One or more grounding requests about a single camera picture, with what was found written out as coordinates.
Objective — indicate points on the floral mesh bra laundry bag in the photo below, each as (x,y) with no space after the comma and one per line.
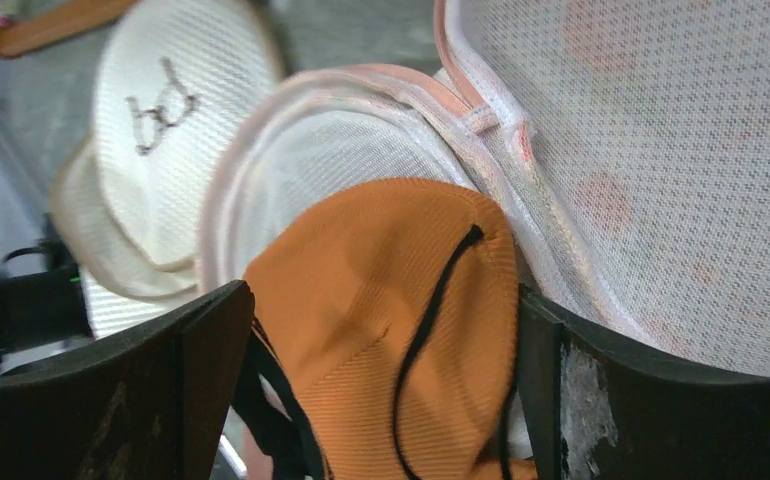
(628,142)

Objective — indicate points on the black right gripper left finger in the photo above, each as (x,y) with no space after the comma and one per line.
(149,402)

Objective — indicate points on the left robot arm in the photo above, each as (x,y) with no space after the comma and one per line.
(41,295)

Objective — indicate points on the cream bra laundry bag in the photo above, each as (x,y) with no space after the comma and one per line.
(174,82)

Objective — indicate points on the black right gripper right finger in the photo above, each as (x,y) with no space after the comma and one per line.
(600,405)

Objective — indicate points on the orange wooden shelf rack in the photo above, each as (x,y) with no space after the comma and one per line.
(60,23)

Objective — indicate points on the orange bra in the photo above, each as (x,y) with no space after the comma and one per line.
(385,337)

